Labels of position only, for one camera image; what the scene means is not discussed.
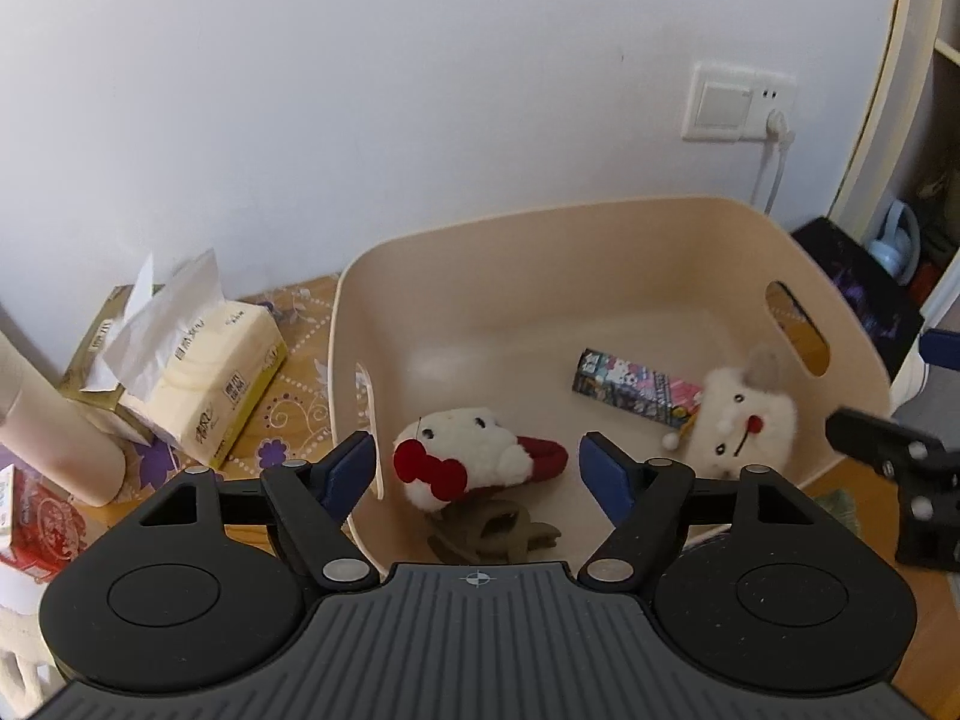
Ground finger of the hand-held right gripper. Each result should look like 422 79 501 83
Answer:
825 406 960 571
921 328 960 374

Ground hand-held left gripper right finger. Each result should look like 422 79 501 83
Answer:
577 431 818 592

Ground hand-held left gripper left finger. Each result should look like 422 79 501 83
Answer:
139 431 381 592

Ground green striped cloth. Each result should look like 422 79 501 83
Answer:
814 487 875 545

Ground beige plastic storage bin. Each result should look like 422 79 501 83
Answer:
328 195 893 578

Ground wooden desktop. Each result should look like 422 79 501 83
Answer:
67 457 920 567

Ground purple floral table mat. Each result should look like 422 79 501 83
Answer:
97 274 353 526

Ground printed snack box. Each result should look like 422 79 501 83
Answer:
571 349 706 421

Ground black board with purple print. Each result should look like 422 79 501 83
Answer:
791 216 925 383

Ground light blue headphones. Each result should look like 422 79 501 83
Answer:
870 199 925 282

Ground white plush with red bow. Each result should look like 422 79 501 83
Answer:
391 405 569 515

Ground brown hair claw clip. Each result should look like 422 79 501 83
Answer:
426 499 563 565

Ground white plush with red nose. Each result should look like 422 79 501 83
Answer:
661 345 797 477

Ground yellow white tissue pack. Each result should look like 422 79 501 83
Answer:
105 247 290 470

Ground gold tissue box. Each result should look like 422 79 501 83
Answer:
60 285 166 443

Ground white cylindrical bottle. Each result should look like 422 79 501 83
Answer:
0 307 128 507

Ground red white box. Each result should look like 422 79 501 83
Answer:
0 465 106 582

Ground white power cable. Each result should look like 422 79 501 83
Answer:
750 139 788 218

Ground cream door frame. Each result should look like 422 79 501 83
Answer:
829 0 950 230

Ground white wall switch socket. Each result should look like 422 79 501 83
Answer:
681 60 797 143

